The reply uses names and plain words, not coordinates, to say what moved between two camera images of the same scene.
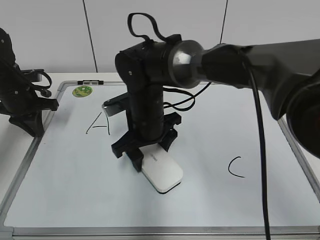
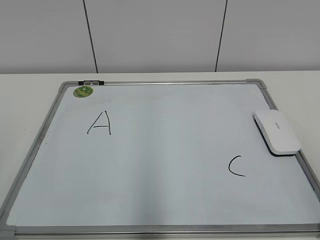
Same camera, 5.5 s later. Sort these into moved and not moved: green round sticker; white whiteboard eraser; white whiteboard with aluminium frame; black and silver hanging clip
Moved: white whiteboard eraser
Not moved: green round sticker; white whiteboard with aluminium frame; black and silver hanging clip
